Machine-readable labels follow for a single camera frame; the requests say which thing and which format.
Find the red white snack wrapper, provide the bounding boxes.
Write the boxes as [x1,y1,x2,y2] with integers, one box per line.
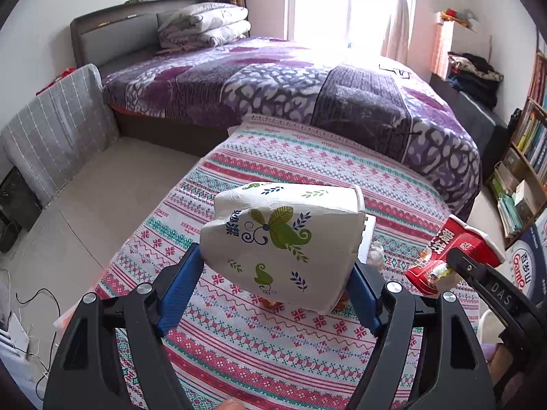
[405,215,505,297]

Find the white plastic trash bin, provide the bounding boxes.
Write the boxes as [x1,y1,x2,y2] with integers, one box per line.
[477,310,505,344]

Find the upper blue Ganten box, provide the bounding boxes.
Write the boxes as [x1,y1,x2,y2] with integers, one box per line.
[506,209,547,304]

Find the striped patterned table cloth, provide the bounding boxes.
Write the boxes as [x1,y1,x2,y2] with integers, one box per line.
[53,113,482,410]

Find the black box on floor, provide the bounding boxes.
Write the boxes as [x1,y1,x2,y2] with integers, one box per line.
[1,167,43,254]

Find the wooden bookshelf with books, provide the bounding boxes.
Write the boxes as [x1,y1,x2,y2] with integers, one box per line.
[488,51,546,247]

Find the grey checked cushion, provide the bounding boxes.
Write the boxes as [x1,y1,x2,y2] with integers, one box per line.
[1,64,120,206]

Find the purple patterned bed quilt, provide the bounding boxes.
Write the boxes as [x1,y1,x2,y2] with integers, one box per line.
[99,38,482,219]

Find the pile of folded clothes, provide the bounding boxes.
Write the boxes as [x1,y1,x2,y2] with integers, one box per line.
[446,52,504,110]

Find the black glasses on bed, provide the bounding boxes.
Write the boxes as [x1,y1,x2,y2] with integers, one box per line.
[378,64,410,80]

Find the pink white curtain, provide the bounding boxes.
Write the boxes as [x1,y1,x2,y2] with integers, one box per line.
[381,0,416,65]

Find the white storage box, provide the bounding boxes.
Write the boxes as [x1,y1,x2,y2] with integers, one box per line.
[431,18,492,80]

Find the dark bed headboard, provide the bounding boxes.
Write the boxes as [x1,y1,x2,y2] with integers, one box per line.
[69,0,209,67]

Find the folded grey floral duvet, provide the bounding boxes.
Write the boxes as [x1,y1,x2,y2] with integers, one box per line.
[158,2,251,51]

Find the bright window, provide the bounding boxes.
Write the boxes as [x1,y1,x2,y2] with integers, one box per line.
[288,0,396,55]

